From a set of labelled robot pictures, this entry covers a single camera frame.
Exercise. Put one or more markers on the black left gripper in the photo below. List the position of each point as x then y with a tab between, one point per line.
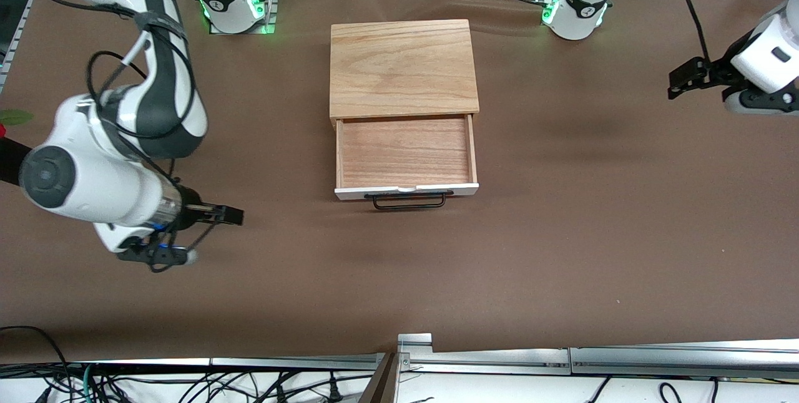
713	72

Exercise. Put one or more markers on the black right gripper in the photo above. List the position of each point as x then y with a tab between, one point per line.
189	212

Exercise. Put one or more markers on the wooden drawer with white front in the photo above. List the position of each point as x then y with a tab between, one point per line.
406	150

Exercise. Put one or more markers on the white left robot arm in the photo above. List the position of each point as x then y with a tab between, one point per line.
771	53

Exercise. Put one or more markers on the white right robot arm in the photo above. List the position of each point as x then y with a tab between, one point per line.
100	191

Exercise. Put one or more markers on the light wooden drawer cabinet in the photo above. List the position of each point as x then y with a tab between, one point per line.
402	66

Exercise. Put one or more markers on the brown table cloth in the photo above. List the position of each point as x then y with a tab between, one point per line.
399	278

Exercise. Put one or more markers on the black cylindrical vase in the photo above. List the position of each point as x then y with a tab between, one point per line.
12	163

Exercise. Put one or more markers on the thin aluminium edge rail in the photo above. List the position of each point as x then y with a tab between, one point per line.
293	362

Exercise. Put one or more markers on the brown angled post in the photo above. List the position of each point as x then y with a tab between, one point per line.
382	384

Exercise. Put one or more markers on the perforated aluminium side rail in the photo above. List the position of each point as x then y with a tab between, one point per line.
19	29

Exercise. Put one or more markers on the long aluminium edge rail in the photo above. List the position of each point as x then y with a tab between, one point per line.
686	359

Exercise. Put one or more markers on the short aluminium edge rail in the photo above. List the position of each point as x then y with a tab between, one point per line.
487	359

